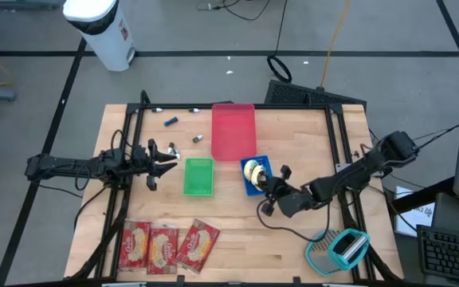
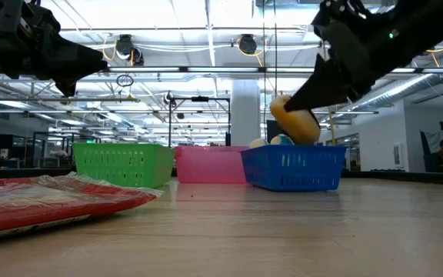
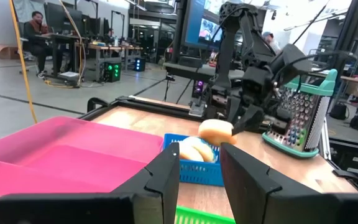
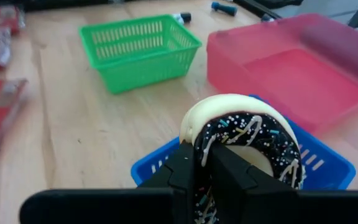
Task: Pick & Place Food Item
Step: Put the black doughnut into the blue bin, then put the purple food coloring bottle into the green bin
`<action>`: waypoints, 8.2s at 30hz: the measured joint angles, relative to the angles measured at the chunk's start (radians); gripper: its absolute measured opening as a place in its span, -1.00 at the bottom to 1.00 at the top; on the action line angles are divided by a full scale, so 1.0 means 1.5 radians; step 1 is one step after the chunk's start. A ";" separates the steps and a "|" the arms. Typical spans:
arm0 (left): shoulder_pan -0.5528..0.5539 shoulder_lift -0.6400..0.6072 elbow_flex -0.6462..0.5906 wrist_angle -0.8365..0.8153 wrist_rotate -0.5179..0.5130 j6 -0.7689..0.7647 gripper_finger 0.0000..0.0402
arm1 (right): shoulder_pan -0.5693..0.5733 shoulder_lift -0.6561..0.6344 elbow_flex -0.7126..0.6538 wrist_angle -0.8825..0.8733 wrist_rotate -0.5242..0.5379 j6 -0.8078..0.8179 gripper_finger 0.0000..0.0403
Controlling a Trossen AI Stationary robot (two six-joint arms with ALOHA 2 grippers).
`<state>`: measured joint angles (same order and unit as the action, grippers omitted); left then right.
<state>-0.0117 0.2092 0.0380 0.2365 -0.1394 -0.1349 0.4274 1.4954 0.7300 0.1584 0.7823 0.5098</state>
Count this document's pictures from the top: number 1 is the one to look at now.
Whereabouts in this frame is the black perforated panel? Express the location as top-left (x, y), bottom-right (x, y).
top-left (264, 79), bottom-right (368, 108)

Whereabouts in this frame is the red plastic tray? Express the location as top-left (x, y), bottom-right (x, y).
top-left (210, 103), bottom-right (258, 162)

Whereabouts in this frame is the white trash can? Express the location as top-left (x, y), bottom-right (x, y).
top-left (62, 0), bottom-right (137, 73)

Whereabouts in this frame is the blue plastic basket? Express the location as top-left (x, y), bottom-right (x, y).
top-left (240, 155), bottom-right (273, 197)

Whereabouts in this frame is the red popcorn packet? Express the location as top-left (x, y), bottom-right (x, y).
top-left (175, 218), bottom-right (221, 274)
top-left (117, 221), bottom-right (151, 270)
top-left (147, 223), bottom-right (180, 276)

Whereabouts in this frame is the black coiled floor cable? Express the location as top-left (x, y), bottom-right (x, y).
top-left (266, 0), bottom-right (293, 84)

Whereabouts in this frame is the white paper sheet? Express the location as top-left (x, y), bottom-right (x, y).
top-left (394, 187), bottom-right (436, 237)

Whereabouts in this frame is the green plastic basket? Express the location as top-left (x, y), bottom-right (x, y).
top-left (182, 157), bottom-right (215, 197)

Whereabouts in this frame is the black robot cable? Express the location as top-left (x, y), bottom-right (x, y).
top-left (412, 122), bottom-right (459, 152)

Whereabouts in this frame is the black aluminium table frame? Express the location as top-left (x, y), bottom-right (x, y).
top-left (69, 90), bottom-right (404, 287)

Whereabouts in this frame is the yellow cable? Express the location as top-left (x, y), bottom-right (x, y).
top-left (319, 0), bottom-right (352, 89)

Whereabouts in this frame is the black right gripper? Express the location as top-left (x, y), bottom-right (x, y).
top-left (259, 163), bottom-right (314, 219)

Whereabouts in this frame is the teal box grater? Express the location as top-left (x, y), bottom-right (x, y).
top-left (304, 228), bottom-right (371, 277)

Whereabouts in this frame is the black computer keyboard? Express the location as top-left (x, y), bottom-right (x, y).
top-left (416, 224), bottom-right (459, 286)

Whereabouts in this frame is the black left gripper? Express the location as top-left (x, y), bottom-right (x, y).
top-left (131, 139), bottom-right (179, 192)

